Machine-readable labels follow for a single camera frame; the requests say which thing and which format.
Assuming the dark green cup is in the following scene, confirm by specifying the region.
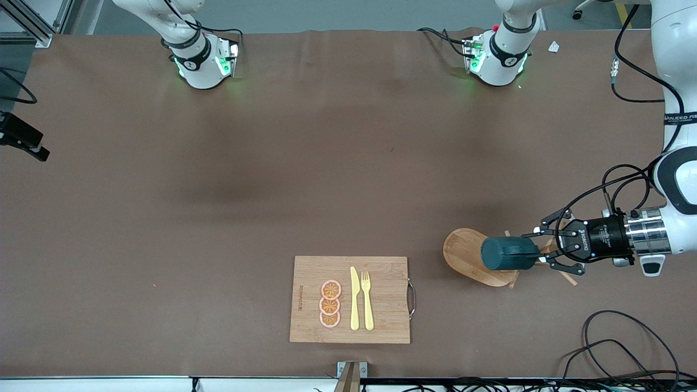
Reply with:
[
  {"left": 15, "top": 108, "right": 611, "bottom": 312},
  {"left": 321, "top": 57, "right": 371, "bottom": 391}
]
[{"left": 481, "top": 236, "right": 540, "bottom": 272}]

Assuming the wooden cup rack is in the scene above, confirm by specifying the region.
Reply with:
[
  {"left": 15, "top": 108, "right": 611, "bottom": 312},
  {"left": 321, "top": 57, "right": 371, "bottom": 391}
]
[{"left": 442, "top": 222, "right": 578, "bottom": 288}]

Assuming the bamboo cutting board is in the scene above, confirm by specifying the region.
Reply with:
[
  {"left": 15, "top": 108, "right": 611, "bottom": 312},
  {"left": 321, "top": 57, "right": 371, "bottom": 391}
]
[{"left": 289, "top": 255, "right": 417, "bottom": 345}]

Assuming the yellow plastic fork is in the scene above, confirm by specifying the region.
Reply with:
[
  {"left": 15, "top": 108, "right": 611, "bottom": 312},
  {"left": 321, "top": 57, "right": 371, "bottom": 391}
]
[{"left": 361, "top": 271, "right": 375, "bottom": 331}]

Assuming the yellow plastic knife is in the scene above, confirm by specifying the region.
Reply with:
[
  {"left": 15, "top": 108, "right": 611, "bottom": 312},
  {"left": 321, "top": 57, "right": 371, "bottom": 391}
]
[{"left": 350, "top": 266, "right": 360, "bottom": 331}]

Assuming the brown table cover sheet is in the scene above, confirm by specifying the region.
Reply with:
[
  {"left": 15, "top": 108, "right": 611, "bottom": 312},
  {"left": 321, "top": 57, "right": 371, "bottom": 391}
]
[{"left": 0, "top": 27, "right": 697, "bottom": 379}]

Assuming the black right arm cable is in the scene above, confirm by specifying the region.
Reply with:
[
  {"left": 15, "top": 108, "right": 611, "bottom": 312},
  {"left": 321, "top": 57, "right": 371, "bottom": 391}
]
[{"left": 0, "top": 68, "right": 38, "bottom": 105}]

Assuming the black looped cable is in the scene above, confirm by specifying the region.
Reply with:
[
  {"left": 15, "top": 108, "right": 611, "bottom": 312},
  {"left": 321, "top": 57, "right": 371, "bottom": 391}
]
[
  {"left": 558, "top": 339, "right": 654, "bottom": 392},
  {"left": 583, "top": 310, "right": 681, "bottom": 384}
]

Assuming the aluminium frame profile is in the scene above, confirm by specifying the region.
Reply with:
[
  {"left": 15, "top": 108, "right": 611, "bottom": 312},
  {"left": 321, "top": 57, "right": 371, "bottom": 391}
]
[{"left": 0, "top": 0, "right": 74, "bottom": 48}]

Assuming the black base cable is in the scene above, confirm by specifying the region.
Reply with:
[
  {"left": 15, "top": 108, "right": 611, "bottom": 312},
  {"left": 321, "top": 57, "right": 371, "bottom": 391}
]
[{"left": 417, "top": 27, "right": 473, "bottom": 58}]

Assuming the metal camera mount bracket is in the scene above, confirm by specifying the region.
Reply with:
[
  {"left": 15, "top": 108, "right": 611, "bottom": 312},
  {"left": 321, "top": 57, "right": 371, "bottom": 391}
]
[{"left": 333, "top": 361, "right": 368, "bottom": 392}]

